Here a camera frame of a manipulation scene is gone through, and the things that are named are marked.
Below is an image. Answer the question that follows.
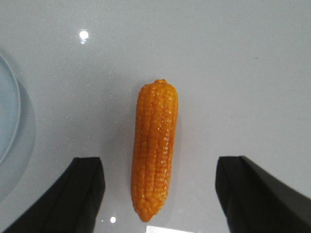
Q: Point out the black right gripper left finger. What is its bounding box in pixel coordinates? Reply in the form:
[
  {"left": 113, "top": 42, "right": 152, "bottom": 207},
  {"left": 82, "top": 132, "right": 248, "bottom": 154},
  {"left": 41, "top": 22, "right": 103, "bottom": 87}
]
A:
[{"left": 5, "top": 157, "right": 105, "bottom": 233}]

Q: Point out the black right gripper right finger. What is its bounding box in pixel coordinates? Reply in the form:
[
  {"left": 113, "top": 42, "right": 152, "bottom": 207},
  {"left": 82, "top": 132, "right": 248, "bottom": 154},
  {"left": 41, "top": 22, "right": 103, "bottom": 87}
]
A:
[{"left": 215, "top": 156, "right": 311, "bottom": 233}]

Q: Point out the orange corn cob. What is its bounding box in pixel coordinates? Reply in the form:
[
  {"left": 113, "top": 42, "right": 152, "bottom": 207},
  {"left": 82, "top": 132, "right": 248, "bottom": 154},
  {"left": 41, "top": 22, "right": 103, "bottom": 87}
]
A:
[{"left": 131, "top": 79, "right": 178, "bottom": 222}]

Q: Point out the light blue plate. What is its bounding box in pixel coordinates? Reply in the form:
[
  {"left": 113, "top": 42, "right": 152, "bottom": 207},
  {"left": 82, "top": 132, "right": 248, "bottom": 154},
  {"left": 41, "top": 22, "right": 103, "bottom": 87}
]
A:
[{"left": 0, "top": 55, "right": 21, "bottom": 161}]

